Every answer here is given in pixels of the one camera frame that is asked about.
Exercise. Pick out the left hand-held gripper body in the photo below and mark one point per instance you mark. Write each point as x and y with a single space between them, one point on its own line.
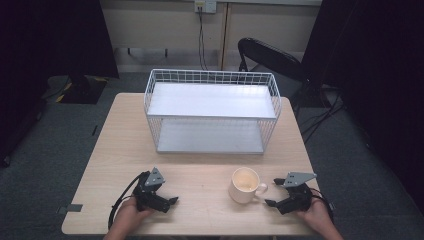
150 195

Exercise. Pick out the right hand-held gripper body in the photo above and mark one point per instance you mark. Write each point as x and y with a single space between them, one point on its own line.
296 196

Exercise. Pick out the cream ceramic mug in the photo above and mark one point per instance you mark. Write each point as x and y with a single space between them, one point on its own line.
245 186

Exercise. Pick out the person's right hand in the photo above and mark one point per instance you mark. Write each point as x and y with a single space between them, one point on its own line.
315 213

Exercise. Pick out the person's left hand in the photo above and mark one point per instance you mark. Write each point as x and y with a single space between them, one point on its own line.
130 213

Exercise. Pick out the grey tape strip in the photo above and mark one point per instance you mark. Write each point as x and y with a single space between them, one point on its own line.
70 208

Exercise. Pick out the black floor plate yellow tape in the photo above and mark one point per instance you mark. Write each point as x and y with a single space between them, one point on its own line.
83 90

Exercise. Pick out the black office chair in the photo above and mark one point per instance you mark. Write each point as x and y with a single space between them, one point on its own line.
266 55

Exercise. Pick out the black curtain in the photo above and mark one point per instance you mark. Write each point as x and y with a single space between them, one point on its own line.
373 66
50 40

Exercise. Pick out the wooden wall strip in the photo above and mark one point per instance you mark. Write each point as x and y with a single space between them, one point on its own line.
225 36

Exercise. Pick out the white wall socket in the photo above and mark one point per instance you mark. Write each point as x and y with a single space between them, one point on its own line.
205 6

